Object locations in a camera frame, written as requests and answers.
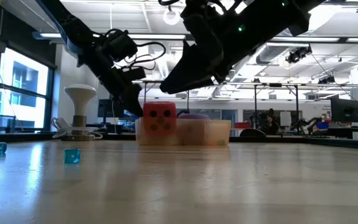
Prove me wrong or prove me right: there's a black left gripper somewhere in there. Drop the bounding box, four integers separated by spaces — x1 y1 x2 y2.
95 58 148 117

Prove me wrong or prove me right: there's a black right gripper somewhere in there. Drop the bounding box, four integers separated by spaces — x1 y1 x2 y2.
159 27 252 95

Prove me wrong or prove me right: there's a large red foam die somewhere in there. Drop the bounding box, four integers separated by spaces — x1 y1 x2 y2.
142 101 178 138

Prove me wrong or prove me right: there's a large purple foam die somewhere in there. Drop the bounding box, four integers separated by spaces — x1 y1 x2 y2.
178 113 211 121

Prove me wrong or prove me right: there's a white mushroom lamp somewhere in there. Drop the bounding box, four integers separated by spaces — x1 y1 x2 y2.
61 83 98 142

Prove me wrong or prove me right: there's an orange translucent plastic bin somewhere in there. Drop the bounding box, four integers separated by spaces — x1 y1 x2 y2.
135 117 232 147

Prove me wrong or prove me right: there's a black monitor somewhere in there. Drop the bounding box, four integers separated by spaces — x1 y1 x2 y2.
330 98 358 124

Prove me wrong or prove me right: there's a black background metal frame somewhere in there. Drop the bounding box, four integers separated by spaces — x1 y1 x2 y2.
253 82 300 130
141 80 191 103

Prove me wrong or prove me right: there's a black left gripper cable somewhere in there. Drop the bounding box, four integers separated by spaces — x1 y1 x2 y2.
126 41 167 71

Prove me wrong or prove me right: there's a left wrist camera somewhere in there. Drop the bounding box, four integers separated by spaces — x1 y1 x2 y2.
103 29 139 62

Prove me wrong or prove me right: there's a white cable coil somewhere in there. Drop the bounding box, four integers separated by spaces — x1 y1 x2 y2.
162 6 181 26

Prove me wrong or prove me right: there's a black ceiling camera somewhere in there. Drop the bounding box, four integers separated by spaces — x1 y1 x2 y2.
285 45 313 65
318 75 336 85

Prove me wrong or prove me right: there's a black aluminium table frame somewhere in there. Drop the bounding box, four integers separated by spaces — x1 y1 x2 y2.
0 132 358 152

